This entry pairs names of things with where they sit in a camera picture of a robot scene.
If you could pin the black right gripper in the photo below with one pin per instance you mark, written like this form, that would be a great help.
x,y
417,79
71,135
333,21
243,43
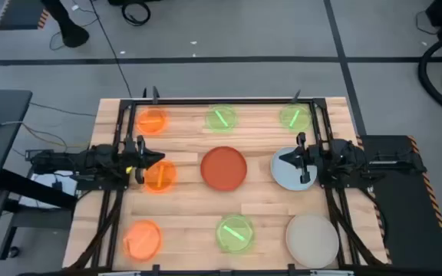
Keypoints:
x,y
310,157

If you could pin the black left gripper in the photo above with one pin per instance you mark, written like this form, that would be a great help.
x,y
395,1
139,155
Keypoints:
x,y
139,161

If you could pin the light blue-grey plastic plate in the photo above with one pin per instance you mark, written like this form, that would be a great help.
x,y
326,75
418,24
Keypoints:
x,y
288,176

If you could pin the translucent orange plastic plate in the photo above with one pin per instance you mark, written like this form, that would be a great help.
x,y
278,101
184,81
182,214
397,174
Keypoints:
x,y
163,180
142,240
152,122

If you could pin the translucent green plastic plate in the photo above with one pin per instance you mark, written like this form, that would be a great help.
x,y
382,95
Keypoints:
x,y
221,119
235,233
295,117

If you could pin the beige plastic plate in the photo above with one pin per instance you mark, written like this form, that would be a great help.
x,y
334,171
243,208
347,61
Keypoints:
x,y
312,240

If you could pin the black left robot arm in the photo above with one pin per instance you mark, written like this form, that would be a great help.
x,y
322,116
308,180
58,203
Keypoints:
x,y
98,157

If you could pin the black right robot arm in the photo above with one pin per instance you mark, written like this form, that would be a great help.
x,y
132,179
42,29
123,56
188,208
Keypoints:
x,y
344,157

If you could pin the black table clamp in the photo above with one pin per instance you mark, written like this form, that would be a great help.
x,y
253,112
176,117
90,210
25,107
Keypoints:
x,y
155,95

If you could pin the opaque red-orange plastic plate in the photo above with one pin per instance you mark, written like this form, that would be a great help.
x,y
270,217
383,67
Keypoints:
x,y
223,168

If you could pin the white box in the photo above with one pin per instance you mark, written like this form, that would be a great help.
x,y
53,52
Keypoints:
x,y
46,182

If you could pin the black desk beam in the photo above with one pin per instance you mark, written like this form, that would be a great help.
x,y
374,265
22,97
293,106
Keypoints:
x,y
33,188

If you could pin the black hazard-striped floor mat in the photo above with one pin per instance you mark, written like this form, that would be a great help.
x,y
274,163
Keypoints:
x,y
405,214

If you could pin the person's leg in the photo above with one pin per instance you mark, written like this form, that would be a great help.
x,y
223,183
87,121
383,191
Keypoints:
x,y
71,32

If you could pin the black desk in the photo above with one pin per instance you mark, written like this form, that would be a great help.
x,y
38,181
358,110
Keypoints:
x,y
2,126

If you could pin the small black hazard-striped mat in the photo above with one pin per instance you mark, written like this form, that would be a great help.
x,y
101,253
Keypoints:
x,y
19,13

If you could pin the black metal table frame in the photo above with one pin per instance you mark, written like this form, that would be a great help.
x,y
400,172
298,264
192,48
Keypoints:
x,y
221,101

